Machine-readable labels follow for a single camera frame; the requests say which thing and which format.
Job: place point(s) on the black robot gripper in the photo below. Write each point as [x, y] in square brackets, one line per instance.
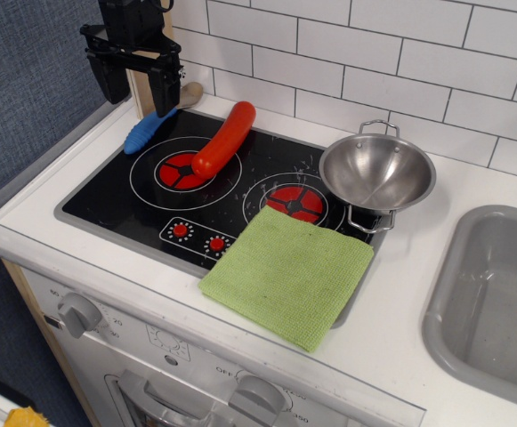
[132, 37]

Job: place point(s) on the red toy sausage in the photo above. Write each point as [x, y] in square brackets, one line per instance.
[223, 146]

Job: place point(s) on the green woven towel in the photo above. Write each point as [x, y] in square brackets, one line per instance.
[289, 276]

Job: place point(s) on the black toy stove top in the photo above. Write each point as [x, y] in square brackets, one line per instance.
[135, 200]

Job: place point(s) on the left red stove knob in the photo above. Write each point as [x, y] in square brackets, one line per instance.
[180, 230]

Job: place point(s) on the red stove knob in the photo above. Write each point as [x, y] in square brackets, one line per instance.
[216, 244]
[180, 230]

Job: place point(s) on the right red stove knob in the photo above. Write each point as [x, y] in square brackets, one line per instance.
[216, 244]

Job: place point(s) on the blue ridged toy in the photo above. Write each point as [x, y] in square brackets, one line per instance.
[142, 133]

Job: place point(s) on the beige wooden spoon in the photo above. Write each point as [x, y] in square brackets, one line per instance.
[190, 95]

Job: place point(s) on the grey timer dial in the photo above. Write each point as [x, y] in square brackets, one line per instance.
[78, 314]

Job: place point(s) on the grey oven dial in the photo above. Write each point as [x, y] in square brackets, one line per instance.
[258, 400]

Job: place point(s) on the yellow object at corner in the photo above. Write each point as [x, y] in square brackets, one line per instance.
[25, 417]

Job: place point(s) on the grey sink basin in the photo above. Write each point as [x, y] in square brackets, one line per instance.
[470, 325]

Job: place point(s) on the steel bowl with handles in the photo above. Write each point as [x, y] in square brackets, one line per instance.
[376, 174]

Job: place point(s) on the silver oven door handle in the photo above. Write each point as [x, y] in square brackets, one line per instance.
[167, 404]

